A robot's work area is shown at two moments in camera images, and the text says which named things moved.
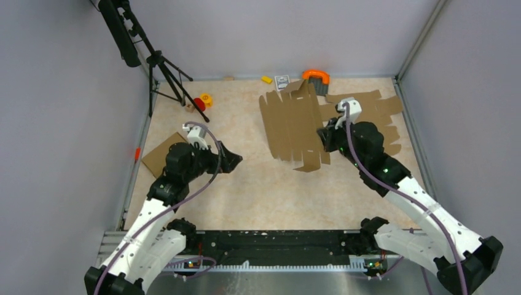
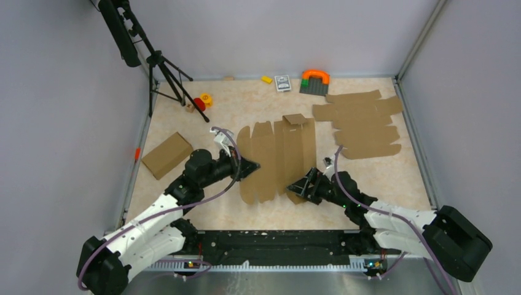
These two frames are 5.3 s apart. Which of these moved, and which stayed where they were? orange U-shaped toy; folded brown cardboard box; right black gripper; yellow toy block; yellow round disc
Moved: right black gripper
Stayed: yellow toy block; folded brown cardboard box; orange U-shaped toy; yellow round disc
